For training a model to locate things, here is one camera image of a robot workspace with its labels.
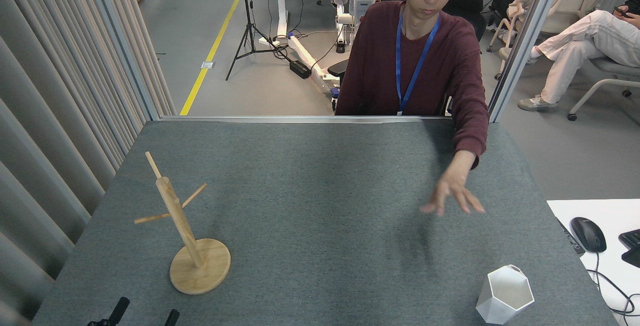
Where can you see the person's left hand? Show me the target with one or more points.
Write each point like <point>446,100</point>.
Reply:
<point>452,186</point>

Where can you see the black keyboard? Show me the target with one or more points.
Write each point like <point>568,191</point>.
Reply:
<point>631,246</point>

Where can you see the black computer mouse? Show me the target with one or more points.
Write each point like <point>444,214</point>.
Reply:
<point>588,234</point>

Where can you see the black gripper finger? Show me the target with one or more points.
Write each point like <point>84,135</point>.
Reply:
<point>171,318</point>
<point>120,310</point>

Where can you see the white side table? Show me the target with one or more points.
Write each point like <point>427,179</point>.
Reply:
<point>615,211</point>

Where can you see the black office chair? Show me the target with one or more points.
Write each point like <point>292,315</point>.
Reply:
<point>337,67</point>

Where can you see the person's left forearm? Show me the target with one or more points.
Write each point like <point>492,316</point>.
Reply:
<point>470,151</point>

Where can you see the silver frame rail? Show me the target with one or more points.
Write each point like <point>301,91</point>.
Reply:
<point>300,118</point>

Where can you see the person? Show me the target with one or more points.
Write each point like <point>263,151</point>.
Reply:
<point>415,66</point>
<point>575,41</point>

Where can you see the grey chair on castors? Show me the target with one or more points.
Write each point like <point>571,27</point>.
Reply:
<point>615,68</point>

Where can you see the grey pleated curtain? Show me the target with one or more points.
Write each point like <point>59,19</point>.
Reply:
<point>50,116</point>

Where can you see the black flat strip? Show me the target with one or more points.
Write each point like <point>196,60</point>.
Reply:
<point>574,241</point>

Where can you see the beige chair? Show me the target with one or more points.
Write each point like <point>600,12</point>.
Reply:
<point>575,1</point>

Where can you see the desk with white leg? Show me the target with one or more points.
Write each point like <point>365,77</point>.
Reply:
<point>281,11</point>

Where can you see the silver frame post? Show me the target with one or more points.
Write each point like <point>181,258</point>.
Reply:
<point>527,41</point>

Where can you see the white hexagonal cup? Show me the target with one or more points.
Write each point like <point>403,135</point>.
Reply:
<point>505,293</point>

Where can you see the wooden cup rack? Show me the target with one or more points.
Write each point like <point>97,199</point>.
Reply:
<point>200,266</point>

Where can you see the white stand on wheels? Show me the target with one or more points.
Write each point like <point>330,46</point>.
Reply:
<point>305,56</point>

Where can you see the black phone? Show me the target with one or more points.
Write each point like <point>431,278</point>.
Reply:
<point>621,12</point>

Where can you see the metal floor outlet plate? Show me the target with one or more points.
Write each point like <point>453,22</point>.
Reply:
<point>207,65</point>

